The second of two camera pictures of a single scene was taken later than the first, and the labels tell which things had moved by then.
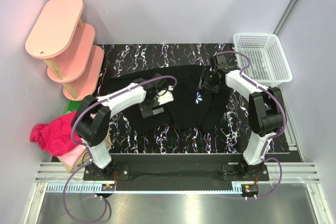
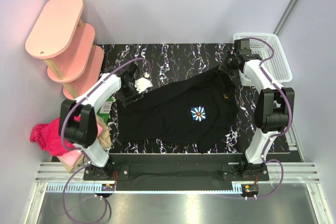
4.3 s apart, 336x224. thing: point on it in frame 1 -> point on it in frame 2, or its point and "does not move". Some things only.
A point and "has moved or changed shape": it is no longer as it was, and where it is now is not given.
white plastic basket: (269, 65) does not move
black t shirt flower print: (193, 107) has moved or changed shape
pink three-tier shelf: (59, 36) does not move
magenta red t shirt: (55, 136) does not move
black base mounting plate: (171, 169) does not move
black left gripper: (147, 110) -> (126, 101)
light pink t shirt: (71, 156) does not move
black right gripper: (210, 89) -> (232, 56)
